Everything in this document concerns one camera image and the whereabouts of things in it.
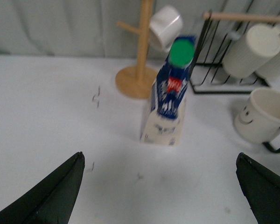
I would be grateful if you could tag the cream ribbed mug right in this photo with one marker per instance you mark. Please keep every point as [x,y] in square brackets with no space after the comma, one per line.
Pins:
[270,70]

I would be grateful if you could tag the cream ribbed mug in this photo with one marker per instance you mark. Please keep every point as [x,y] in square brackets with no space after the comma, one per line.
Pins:
[251,51]
[270,70]

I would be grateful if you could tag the black wire cup rack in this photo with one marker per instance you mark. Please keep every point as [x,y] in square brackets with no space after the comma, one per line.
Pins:
[220,30]

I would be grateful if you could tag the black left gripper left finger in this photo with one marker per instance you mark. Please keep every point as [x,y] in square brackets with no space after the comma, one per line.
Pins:
[52,200]

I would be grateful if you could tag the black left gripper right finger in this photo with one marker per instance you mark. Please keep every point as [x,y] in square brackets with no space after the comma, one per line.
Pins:
[261,187]

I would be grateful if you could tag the wooden mug tree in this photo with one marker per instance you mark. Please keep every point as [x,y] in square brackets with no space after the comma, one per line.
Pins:
[136,81]

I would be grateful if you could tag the blue white milk carton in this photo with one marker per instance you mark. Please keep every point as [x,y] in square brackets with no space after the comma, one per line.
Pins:
[164,118]

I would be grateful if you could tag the cream smiley mug black handle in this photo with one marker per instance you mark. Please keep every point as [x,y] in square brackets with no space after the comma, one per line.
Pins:
[259,120]

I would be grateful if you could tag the white hanging mug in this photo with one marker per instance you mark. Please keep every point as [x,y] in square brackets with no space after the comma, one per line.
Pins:
[164,27]

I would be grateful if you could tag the grey-green curtain backdrop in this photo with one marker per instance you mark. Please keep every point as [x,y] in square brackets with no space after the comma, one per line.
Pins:
[88,27]

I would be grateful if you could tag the cream ribbed mug left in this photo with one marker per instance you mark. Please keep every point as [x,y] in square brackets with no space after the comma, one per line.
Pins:
[251,51]

